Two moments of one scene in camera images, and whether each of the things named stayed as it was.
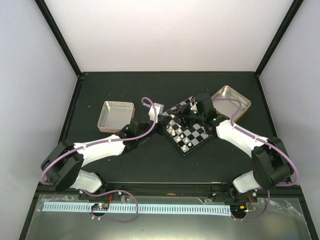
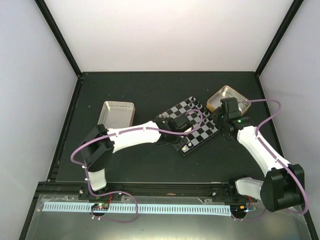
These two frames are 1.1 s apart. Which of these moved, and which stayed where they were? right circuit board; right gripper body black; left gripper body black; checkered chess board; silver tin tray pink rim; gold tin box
Moved: right gripper body black; left gripper body black
Stayed: checkered chess board; right circuit board; gold tin box; silver tin tray pink rim
